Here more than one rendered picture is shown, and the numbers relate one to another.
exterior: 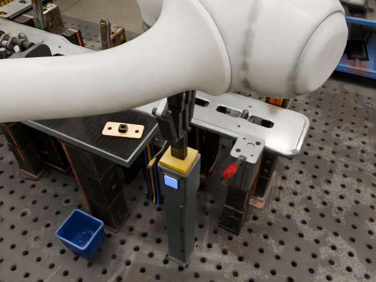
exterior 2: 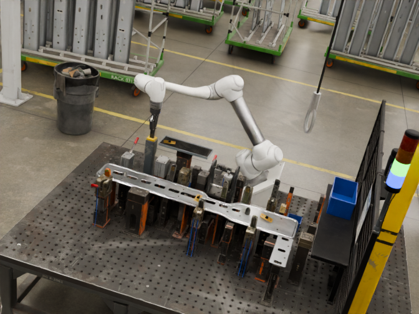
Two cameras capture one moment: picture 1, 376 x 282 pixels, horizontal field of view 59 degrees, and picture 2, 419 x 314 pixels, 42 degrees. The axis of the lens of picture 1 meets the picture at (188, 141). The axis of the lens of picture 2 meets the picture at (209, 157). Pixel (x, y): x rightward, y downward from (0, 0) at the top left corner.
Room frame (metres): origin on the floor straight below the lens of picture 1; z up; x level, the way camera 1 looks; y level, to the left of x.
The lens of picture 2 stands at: (3.85, -0.39, 2.95)
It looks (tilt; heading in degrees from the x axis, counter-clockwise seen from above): 29 degrees down; 166
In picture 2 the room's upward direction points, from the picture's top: 10 degrees clockwise
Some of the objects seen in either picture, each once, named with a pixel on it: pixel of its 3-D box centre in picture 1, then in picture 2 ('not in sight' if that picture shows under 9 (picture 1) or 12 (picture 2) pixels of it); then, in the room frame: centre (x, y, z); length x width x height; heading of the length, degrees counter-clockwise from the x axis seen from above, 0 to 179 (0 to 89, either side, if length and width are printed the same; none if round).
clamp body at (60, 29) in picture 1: (59, 45); (245, 250); (1.32, 0.58, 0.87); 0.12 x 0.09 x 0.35; 153
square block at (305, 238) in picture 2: not in sight; (300, 258); (1.40, 0.91, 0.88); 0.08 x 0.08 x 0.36; 63
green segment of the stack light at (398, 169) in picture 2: not in sight; (400, 166); (1.98, 0.94, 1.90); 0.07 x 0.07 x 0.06
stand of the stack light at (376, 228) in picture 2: not in sight; (392, 187); (1.98, 0.94, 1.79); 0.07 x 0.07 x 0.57
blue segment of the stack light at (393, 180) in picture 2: not in sight; (395, 179); (1.98, 0.94, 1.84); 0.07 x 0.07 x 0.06
